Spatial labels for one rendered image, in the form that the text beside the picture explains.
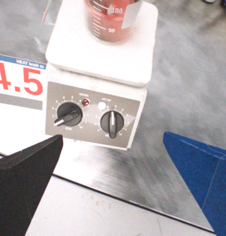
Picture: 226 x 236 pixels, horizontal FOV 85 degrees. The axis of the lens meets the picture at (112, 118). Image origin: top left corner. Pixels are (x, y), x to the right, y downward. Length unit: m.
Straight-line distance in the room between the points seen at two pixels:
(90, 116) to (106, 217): 0.16
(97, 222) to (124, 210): 0.05
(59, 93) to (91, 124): 0.06
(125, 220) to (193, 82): 0.29
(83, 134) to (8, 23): 0.25
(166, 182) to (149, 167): 0.04
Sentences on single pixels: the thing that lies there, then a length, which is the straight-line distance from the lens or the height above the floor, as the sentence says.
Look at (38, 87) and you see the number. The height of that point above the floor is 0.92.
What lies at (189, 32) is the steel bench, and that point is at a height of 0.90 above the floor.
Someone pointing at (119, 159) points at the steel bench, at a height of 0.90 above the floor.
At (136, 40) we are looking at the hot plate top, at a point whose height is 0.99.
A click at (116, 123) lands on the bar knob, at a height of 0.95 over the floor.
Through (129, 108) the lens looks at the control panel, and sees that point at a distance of 0.17.
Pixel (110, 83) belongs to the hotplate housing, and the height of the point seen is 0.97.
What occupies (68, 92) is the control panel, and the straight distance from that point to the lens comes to 0.17.
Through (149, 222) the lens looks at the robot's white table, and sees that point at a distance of 0.27.
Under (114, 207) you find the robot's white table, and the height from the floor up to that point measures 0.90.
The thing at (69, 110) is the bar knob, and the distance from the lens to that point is 0.17.
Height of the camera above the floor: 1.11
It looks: 77 degrees down
